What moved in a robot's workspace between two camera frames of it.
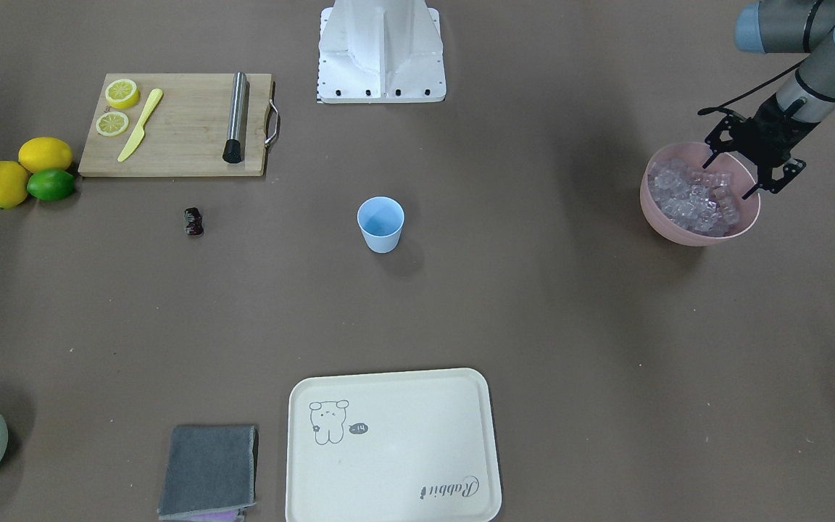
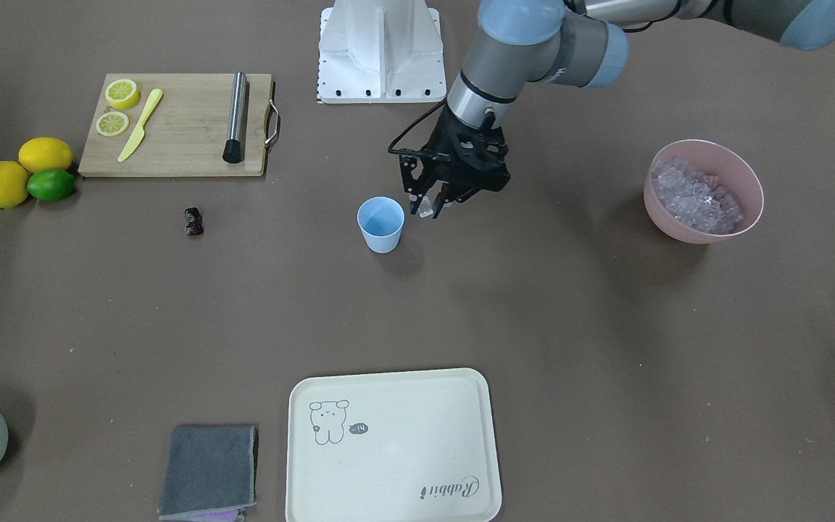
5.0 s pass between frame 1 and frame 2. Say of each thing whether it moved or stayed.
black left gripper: moved
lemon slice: stayed
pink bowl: stayed
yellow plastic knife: stayed
